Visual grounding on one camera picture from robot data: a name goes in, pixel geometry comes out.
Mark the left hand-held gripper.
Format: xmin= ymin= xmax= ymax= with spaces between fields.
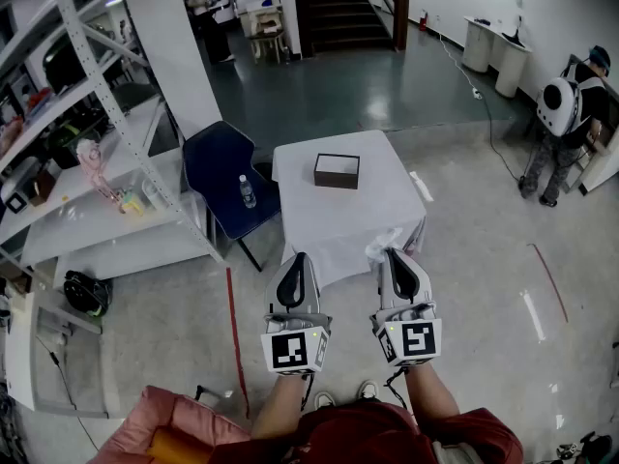
xmin=260 ymin=251 xmax=333 ymax=376

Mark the black equipment pile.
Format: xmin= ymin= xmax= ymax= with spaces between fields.
xmin=555 ymin=431 xmax=613 ymax=464

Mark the orange roll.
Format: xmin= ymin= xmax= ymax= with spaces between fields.
xmin=146 ymin=427 xmax=214 ymax=464

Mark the white curved desk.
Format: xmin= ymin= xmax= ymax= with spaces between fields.
xmin=462 ymin=15 xmax=533 ymax=100

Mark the person's left forearm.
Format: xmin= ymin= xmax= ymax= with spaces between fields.
xmin=251 ymin=372 xmax=315 ymax=439

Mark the dark box with white inside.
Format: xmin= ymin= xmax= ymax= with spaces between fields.
xmin=312 ymin=152 xmax=362 ymax=191

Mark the dark staircase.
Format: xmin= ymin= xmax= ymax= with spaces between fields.
xmin=292 ymin=0 xmax=398 ymax=57

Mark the clear water bottle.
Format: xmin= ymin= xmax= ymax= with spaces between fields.
xmin=238 ymin=174 xmax=258 ymax=210

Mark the black floor cable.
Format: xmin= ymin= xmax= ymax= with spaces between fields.
xmin=481 ymin=97 xmax=528 ymax=186

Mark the white paper strip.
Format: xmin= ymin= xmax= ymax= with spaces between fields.
xmin=409 ymin=170 xmax=435 ymax=203

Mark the white square table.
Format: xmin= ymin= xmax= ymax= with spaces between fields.
xmin=271 ymin=130 xmax=427 ymax=289

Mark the wooden cabinet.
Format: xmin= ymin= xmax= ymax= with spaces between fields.
xmin=570 ymin=55 xmax=619 ymax=195

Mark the cream stool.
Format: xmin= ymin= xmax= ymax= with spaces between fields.
xmin=246 ymin=5 xmax=286 ymax=65

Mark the white metal shelf rack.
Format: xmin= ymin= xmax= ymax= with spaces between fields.
xmin=0 ymin=0 xmax=224 ymax=279

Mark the yellow green toy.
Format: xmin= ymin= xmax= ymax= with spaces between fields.
xmin=118 ymin=188 xmax=146 ymax=217

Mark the person's right forearm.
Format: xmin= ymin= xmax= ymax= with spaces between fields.
xmin=403 ymin=364 xmax=460 ymax=420

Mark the red floor tape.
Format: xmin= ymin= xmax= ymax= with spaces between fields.
xmin=526 ymin=243 xmax=570 ymax=324
xmin=225 ymin=267 xmax=251 ymax=420

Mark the pink padded bag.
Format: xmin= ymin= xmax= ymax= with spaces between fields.
xmin=86 ymin=385 xmax=252 ymax=464

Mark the pink toy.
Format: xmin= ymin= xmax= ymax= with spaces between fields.
xmin=75 ymin=137 xmax=117 ymax=202

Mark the white metal frame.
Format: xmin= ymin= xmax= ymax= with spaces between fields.
xmin=3 ymin=291 xmax=105 ymax=413

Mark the clear plastic bag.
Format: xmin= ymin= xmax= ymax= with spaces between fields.
xmin=365 ymin=227 xmax=403 ymax=265

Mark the dark blue chair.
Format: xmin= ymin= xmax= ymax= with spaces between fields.
xmin=182 ymin=120 xmax=282 ymax=274

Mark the person's red shirt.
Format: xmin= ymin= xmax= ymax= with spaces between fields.
xmin=207 ymin=398 xmax=524 ymax=464

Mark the white power cable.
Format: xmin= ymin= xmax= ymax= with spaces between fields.
xmin=437 ymin=31 xmax=484 ymax=101

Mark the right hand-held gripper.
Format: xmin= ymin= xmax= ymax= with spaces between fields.
xmin=369 ymin=247 xmax=444 ymax=369

